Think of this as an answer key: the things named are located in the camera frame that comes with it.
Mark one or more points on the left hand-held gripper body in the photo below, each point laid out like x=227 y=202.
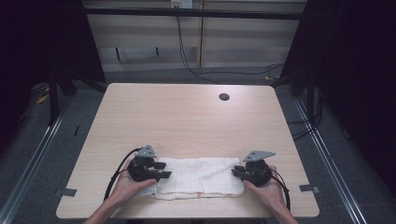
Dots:
x=141 y=171

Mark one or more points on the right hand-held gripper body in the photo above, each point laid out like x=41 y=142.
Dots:
x=257 y=172

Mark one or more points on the white towel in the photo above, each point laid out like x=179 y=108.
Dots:
x=199 y=177

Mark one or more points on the person's left hand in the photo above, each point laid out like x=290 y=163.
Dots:
x=129 y=186

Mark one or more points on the person's right hand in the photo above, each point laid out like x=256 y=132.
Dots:
x=269 y=193

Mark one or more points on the grey tape strip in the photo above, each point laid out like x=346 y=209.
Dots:
x=66 y=192
x=308 y=188

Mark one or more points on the black metal stand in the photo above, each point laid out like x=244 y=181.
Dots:
x=53 y=102

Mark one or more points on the yellow floor tape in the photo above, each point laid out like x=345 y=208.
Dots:
x=42 y=99

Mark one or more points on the black curtain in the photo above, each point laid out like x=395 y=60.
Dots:
x=37 y=46
x=358 y=62

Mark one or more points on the black horizontal bar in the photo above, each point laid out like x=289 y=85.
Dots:
x=193 y=13

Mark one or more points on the metal floor rail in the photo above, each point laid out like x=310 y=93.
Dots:
x=330 y=161
x=34 y=155

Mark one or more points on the white wall socket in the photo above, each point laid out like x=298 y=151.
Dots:
x=181 y=3

